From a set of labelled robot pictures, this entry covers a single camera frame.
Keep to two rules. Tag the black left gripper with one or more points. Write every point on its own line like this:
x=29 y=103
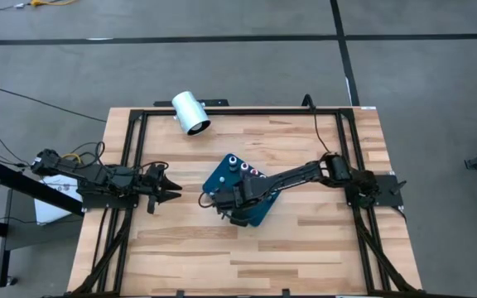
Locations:
x=153 y=188

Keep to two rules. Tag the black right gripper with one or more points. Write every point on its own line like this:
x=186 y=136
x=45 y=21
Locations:
x=249 y=194

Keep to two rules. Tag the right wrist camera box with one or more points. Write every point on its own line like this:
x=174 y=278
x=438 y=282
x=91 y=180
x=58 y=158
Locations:
x=244 y=219

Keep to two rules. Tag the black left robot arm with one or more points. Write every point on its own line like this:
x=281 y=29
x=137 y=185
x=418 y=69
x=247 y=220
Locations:
x=97 y=178

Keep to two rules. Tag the white paper sheet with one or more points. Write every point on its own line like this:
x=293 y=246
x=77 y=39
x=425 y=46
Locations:
x=56 y=203

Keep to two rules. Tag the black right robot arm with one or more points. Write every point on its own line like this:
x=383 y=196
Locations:
x=325 y=174

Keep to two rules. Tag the black power strip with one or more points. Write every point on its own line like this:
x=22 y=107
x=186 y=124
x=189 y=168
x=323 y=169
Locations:
x=218 y=102

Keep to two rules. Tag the blue plastic bin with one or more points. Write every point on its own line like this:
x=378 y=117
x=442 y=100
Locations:
x=259 y=207

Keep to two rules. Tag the black food coloring bottle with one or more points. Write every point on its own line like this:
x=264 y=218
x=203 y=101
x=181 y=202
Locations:
x=233 y=161

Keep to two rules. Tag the black aluminium table frame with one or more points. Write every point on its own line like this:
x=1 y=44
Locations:
x=135 y=165

